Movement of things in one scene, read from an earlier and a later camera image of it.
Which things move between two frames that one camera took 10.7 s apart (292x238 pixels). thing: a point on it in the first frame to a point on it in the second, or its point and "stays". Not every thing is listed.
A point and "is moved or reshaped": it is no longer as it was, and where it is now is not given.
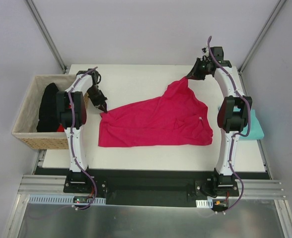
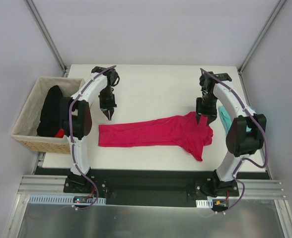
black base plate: [154, 187] stays
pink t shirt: [178, 117] is moved or reshaped
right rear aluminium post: [265, 30] stays
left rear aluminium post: [47, 34] stays
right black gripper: [196, 68] to [206, 113]
